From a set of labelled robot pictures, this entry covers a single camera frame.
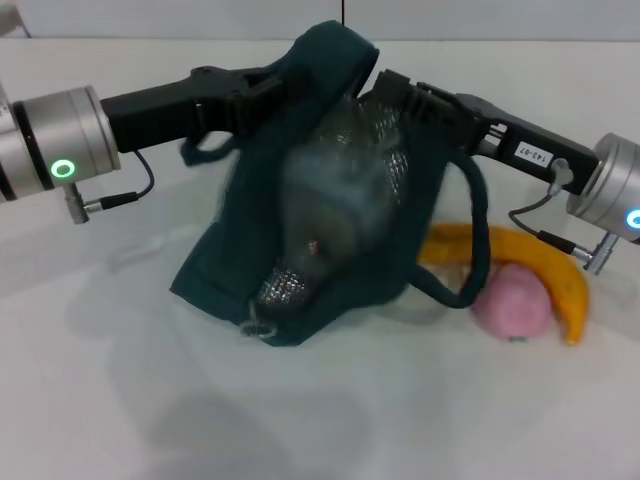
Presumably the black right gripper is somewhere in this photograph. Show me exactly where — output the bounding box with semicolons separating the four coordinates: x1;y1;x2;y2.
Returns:
371;69;600;197

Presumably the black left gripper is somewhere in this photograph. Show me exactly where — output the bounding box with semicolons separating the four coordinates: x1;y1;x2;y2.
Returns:
98;64;297;155

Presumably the dark teal fabric bag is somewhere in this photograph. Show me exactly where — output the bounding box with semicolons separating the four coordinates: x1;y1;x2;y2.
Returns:
168;18;490;350

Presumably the clear blue-rimmed plastic container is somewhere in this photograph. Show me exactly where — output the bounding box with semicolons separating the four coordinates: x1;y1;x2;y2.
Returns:
279;97;404;281

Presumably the yellow banana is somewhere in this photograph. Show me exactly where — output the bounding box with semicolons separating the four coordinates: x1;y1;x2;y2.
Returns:
416;222;591;347

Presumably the pink toy peach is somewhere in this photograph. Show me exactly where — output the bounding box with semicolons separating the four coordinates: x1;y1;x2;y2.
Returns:
471;263;554;345

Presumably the metal zipper pull ring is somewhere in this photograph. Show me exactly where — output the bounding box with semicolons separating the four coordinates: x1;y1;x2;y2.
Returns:
237;302;279;342

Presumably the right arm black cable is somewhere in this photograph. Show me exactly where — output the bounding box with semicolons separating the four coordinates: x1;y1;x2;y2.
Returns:
507;157;622;276

